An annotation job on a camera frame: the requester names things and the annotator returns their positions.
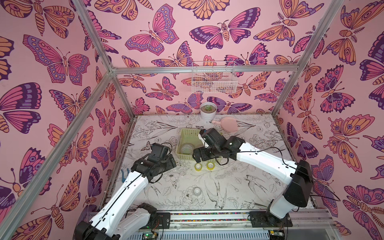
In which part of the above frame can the yellow small tape roll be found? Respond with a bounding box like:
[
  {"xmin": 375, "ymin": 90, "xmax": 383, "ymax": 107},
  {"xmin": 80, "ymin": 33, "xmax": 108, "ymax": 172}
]
[
  {"xmin": 195, "ymin": 163, "xmax": 203, "ymax": 172},
  {"xmin": 206, "ymin": 162, "xmax": 215, "ymax": 171}
]

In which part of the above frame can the pale green storage basket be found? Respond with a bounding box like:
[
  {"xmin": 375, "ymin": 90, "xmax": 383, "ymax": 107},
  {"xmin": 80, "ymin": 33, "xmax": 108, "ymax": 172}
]
[{"xmin": 176, "ymin": 128, "xmax": 214, "ymax": 161}]

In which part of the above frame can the large transparent tape roll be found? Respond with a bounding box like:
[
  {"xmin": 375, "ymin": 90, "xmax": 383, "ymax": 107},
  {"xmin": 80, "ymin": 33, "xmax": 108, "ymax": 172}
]
[{"xmin": 180, "ymin": 143, "xmax": 195, "ymax": 155}]

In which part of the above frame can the small clear tape roll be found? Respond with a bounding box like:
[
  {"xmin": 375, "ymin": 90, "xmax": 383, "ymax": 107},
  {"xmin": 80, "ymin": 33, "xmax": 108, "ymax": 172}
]
[{"xmin": 193, "ymin": 187, "xmax": 202, "ymax": 196}]

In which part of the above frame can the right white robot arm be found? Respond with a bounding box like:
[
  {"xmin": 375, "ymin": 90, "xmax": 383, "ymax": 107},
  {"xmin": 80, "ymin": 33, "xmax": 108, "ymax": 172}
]
[{"xmin": 193, "ymin": 128, "xmax": 314, "ymax": 220}]

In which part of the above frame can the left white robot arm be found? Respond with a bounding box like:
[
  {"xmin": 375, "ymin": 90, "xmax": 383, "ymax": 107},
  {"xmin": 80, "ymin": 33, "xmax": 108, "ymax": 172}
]
[{"xmin": 74, "ymin": 143, "xmax": 177, "ymax": 240}]

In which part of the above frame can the pink plastic scoop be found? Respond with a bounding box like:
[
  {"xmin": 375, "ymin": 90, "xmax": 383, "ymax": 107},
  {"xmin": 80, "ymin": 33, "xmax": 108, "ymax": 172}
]
[{"xmin": 211, "ymin": 117, "xmax": 239, "ymax": 133}]

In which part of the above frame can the white potted succulent plant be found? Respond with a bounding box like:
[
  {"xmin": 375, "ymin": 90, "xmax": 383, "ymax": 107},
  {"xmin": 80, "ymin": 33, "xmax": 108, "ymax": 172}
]
[{"xmin": 200, "ymin": 102, "xmax": 217, "ymax": 123}]

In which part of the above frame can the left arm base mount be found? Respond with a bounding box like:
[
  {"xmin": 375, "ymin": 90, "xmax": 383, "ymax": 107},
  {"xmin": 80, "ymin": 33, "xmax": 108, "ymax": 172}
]
[{"xmin": 140, "ymin": 213, "xmax": 171, "ymax": 230}]

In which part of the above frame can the white wire wall basket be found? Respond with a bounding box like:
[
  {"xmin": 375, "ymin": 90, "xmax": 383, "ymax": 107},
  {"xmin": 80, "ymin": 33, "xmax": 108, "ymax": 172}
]
[{"xmin": 190, "ymin": 61, "xmax": 238, "ymax": 95}]

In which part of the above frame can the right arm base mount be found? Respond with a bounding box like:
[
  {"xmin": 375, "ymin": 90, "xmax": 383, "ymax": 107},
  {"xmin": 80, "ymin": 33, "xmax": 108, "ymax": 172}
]
[{"xmin": 248, "ymin": 211, "xmax": 293, "ymax": 228}]

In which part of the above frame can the aluminium front rail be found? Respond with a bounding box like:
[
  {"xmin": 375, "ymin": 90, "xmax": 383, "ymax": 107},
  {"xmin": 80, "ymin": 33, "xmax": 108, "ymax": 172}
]
[{"xmin": 127, "ymin": 209, "xmax": 342, "ymax": 240}]

